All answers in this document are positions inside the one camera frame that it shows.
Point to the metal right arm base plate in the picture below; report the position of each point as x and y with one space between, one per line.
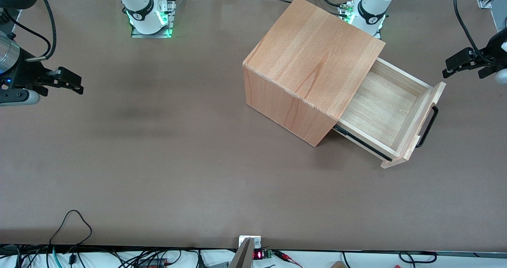
171 18

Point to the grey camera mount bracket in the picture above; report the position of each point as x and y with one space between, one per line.
246 252

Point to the light wooden drawer cabinet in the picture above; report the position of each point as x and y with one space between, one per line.
305 62

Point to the brown cardboard piece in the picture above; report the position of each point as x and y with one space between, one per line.
337 265

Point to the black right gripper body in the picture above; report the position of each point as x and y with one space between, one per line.
24 71

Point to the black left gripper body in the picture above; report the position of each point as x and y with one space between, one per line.
492 50

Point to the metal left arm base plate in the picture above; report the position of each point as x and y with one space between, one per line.
344 10

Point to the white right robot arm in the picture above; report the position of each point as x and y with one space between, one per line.
138 2

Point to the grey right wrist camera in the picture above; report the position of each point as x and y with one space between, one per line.
20 97

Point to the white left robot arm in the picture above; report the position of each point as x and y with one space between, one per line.
372 6

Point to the red LED display module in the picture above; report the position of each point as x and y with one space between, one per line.
261 254

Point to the black power adapter box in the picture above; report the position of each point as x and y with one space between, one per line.
152 263

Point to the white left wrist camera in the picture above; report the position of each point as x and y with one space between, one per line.
502 76

